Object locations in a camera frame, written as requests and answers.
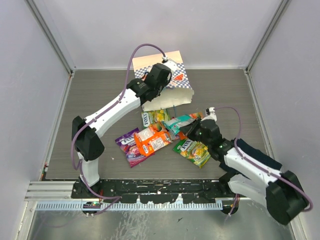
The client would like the orange candy bag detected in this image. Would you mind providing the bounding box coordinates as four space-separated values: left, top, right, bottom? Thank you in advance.
178 112 204 140

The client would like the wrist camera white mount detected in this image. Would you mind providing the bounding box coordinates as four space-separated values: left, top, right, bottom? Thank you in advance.
162 56 178 76
203 107 217 122

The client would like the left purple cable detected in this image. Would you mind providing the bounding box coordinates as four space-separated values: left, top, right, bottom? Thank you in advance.
70 43 167 216

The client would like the purple Fox's berries candy bag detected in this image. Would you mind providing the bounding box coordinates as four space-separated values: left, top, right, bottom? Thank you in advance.
115 127 148 168

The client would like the teal Fox's candy bag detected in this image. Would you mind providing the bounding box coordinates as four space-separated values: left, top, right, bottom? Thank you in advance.
163 114 194 135

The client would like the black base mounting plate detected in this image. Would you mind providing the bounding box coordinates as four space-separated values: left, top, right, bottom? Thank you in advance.
71 178 250 205

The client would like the checkered paper bakery bag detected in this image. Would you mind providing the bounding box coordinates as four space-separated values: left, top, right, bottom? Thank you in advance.
132 50 195 112

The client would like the orange snack packet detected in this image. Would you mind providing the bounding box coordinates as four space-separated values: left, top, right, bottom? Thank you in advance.
133 123 173 157

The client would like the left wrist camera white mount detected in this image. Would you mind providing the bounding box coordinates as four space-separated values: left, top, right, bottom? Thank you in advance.
162 56 178 76

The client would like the dark blue cloth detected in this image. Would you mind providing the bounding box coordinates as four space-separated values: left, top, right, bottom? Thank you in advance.
237 138 283 170

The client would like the slotted cable duct rail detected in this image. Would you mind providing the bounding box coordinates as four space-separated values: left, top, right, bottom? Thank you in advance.
35 200 223 211

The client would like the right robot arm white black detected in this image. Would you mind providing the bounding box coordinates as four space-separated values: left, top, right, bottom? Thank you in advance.
180 118 313 225

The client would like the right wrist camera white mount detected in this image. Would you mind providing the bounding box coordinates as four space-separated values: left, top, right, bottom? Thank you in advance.
203 107 217 122

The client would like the yellow green Fox's candy bag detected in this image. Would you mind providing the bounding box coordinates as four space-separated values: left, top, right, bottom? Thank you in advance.
173 138 211 169

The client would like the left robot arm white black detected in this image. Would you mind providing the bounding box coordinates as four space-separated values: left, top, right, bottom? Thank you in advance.
71 60 178 198

